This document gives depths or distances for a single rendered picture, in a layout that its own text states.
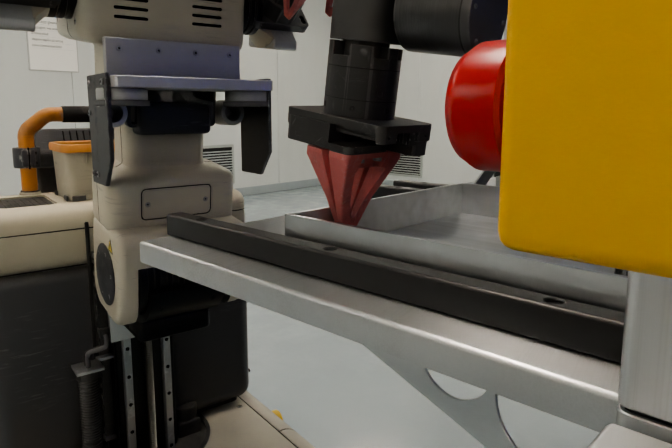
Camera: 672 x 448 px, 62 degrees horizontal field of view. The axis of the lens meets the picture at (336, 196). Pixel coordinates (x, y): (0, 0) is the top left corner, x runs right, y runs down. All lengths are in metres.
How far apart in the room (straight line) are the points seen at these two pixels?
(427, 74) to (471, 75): 6.83
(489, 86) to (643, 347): 0.12
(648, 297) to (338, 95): 0.27
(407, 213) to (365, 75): 0.18
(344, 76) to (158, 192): 0.59
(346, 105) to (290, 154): 6.69
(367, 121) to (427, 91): 6.57
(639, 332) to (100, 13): 0.84
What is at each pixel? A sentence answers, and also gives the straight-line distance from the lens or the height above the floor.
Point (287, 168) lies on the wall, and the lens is 7.10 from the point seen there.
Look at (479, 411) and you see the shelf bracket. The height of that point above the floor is 0.79.
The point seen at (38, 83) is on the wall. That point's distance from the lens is 5.58.
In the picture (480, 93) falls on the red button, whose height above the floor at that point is 1.00.
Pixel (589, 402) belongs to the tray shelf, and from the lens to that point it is 0.27.
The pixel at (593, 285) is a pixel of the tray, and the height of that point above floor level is 0.91.
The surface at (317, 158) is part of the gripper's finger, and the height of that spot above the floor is 0.96.
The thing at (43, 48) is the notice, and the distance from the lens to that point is 5.61.
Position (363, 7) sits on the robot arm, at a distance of 0.42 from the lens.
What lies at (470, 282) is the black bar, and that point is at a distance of 0.32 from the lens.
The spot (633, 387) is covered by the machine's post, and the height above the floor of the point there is 0.89.
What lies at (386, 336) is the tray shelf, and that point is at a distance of 0.32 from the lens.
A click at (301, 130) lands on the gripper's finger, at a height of 0.98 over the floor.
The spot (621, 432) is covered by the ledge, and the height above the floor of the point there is 0.88.
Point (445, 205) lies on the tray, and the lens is 0.60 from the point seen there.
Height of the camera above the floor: 0.99
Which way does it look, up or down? 9 degrees down
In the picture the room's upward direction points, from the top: straight up
